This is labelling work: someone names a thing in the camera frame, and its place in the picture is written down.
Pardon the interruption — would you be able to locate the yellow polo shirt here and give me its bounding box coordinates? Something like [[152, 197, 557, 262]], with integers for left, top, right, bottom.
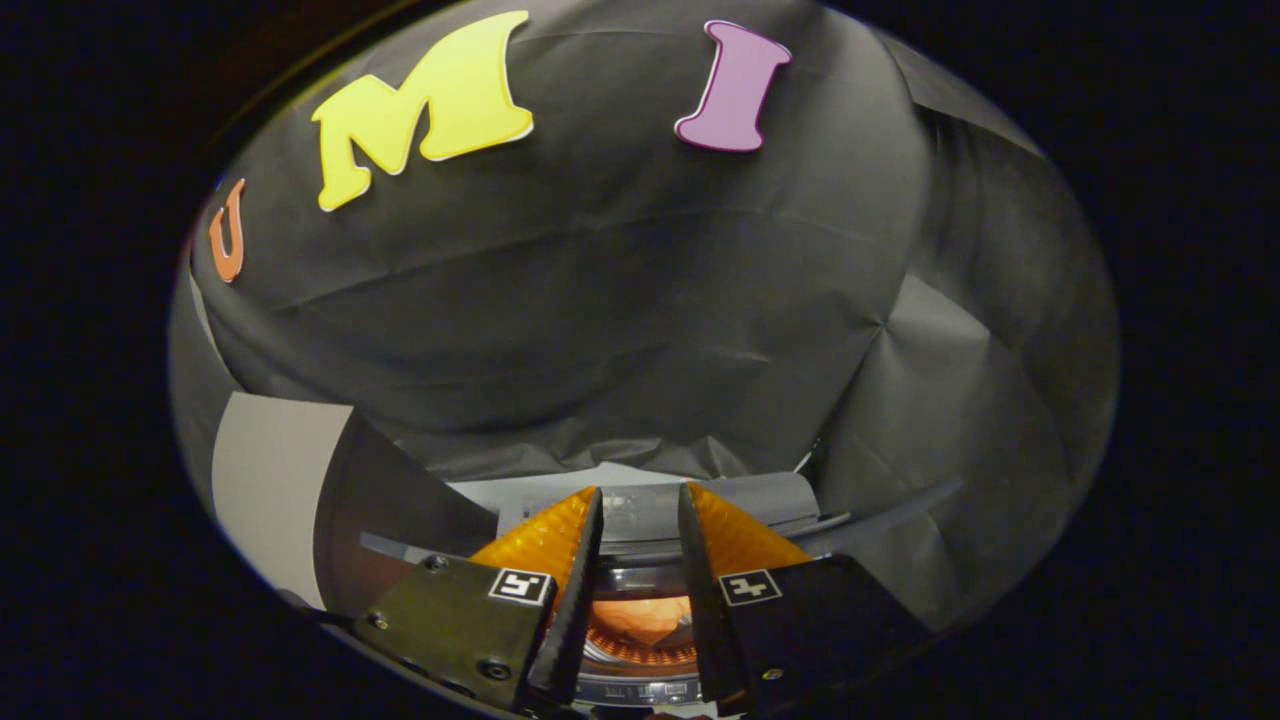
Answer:
[[590, 597, 693, 647]]

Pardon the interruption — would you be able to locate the grey washing machine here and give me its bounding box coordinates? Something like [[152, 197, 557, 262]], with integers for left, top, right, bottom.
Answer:
[[445, 520, 851, 707]]

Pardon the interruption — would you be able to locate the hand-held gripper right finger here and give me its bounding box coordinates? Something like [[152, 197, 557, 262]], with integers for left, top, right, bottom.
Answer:
[[677, 482, 936, 713]]

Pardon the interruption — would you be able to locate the black backdrop cloth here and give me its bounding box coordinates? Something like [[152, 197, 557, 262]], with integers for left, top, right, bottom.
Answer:
[[168, 0, 1121, 631]]

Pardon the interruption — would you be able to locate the grey cabinet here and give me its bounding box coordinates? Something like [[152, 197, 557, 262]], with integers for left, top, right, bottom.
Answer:
[[212, 392, 499, 616]]

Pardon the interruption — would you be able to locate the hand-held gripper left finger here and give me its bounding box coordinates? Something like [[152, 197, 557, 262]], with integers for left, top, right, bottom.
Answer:
[[350, 486, 605, 713]]

